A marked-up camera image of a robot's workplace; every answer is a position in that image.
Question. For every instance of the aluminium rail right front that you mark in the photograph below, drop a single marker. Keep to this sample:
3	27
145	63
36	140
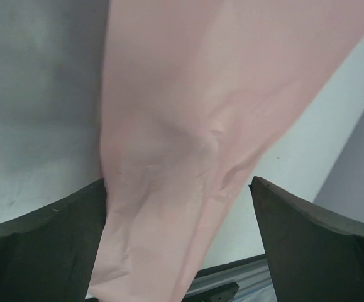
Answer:
251	274

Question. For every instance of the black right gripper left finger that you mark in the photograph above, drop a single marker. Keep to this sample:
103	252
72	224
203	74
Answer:
49	254

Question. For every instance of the pink flower bouquet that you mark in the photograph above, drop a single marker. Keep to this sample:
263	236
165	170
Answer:
193	94

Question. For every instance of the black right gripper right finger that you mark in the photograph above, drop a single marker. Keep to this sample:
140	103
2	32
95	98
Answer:
313	254

